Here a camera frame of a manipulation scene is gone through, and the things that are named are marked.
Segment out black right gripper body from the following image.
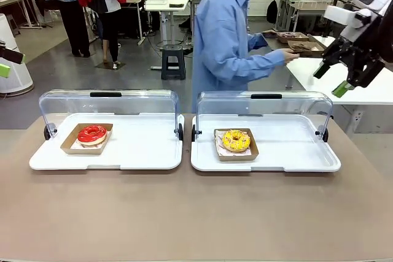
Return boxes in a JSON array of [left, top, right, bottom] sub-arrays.
[[322, 38, 386, 88]]

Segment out brown cardboard donut tray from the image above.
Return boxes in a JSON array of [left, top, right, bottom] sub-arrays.
[[287, 40, 327, 59]]

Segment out black serving tray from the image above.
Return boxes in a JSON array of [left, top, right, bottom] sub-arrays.
[[262, 29, 311, 44]]

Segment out person's left forearm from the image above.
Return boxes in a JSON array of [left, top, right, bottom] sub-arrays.
[[245, 33, 276, 50]]

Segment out person's right forearm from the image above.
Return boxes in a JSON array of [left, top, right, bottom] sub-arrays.
[[245, 49, 289, 83]]

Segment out red glazed donut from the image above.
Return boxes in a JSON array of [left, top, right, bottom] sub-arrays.
[[77, 125, 107, 147], [60, 123, 114, 155]]

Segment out person in blue shirt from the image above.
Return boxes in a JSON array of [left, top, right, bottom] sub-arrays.
[[192, 0, 289, 114]]

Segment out yellow sprinkled donut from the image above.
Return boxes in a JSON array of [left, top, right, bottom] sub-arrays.
[[222, 129, 252, 152]]

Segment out yellow glazed donut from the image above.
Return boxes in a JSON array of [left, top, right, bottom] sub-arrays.
[[214, 128, 260, 162]]

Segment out person's right hand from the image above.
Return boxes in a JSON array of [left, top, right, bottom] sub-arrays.
[[282, 50, 301, 64]]

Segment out white side table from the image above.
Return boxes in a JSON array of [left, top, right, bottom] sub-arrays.
[[262, 33, 393, 136]]

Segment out white round appliance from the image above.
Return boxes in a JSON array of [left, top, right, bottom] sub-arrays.
[[0, 13, 34, 96]]

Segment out clear display case lid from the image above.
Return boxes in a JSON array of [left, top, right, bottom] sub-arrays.
[[192, 90, 333, 143], [39, 89, 184, 142]]

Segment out black backpack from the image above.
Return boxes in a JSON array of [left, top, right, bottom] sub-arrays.
[[266, 0, 279, 25]]

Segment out white display case base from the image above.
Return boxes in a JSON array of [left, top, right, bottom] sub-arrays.
[[190, 114, 341, 173], [29, 112, 184, 171]]

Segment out dark floor mat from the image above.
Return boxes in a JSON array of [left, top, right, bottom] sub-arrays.
[[93, 60, 126, 71]]

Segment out printed paper liner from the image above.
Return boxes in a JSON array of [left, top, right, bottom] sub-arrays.
[[72, 131, 111, 150], [214, 129, 255, 156]]

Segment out grey step stool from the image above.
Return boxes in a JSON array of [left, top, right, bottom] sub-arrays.
[[161, 44, 187, 81]]

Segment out white height-adjustable desk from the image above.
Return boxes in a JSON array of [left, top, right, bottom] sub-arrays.
[[144, 0, 190, 47]]

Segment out black cable sleeve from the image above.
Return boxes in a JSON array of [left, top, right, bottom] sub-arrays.
[[376, 7, 393, 63]]

